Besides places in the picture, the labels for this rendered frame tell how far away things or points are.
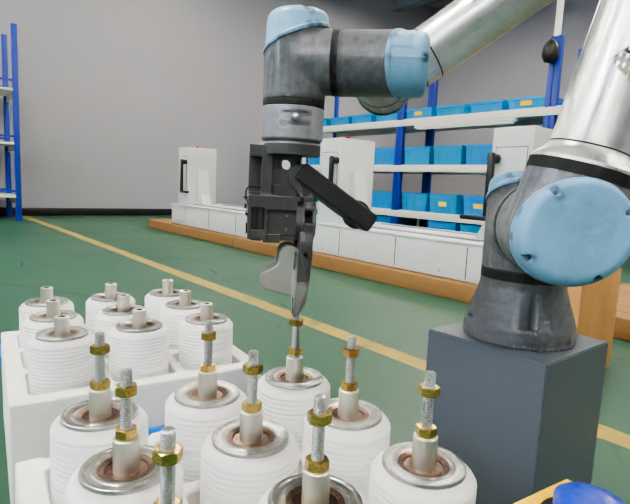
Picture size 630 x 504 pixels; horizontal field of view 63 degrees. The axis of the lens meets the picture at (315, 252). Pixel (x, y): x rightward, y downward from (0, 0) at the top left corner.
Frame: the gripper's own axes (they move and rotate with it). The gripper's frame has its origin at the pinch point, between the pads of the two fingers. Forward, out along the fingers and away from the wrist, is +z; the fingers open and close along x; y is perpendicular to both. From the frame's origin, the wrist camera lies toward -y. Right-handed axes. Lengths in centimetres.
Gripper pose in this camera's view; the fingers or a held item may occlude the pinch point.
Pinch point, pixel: (300, 305)
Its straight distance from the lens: 66.1
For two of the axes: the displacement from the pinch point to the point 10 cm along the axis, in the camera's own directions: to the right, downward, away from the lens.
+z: -0.5, 9.9, 1.3
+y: -9.9, -0.3, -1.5
